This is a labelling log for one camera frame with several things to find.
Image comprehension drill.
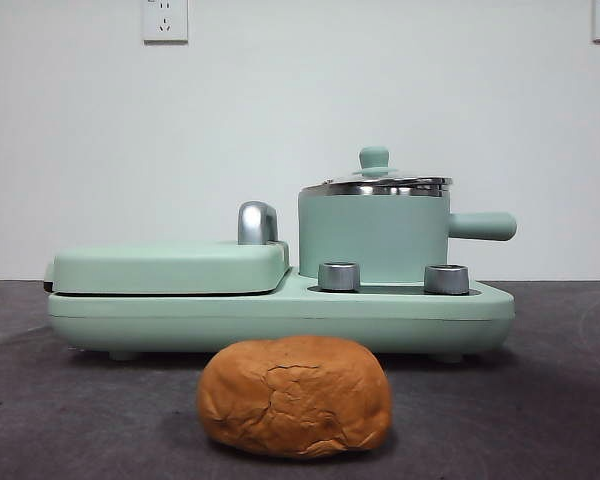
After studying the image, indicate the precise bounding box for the glass pot lid green knob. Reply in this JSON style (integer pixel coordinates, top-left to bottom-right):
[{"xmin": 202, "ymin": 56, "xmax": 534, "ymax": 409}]
[{"xmin": 302, "ymin": 145, "xmax": 454, "ymax": 194}]

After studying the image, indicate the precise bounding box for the brown potato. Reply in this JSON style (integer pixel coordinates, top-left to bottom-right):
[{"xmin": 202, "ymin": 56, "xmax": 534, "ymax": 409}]
[{"xmin": 196, "ymin": 334, "xmax": 394, "ymax": 459}]

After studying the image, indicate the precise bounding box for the mint green griddle lid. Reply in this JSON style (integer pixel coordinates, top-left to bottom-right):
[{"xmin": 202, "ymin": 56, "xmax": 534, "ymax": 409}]
[{"xmin": 43, "ymin": 239, "xmax": 291, "ymax": 296}]

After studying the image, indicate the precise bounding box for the silver control knob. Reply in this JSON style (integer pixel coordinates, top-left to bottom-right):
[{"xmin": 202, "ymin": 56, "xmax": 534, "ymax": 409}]
[
  {"xmin": 317, "ymin": 261, "xmax": 362, "ymax": 292},
  {"xmin": 423, "ymin": 264, "xmax": 470, "ymax": 295}
]

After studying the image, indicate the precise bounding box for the mint green breakfast machine base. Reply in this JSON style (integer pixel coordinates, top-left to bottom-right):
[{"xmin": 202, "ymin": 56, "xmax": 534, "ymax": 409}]
[{"xmin": 47, "ymin": 267, "xmax": 516, "ymax": 362}]

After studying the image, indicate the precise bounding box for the silver griddle lid handle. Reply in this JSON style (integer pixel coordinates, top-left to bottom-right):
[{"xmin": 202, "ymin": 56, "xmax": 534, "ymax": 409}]
[{"xmin": 237, "ymin": 200, "xmax": 281, "ymax": 246}]

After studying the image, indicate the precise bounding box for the mint green pot with handle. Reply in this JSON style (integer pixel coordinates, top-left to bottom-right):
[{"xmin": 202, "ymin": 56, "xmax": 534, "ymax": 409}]
[{"xmin": 297, "ymin": 180, "xmax": 519, "ymax": 281}]

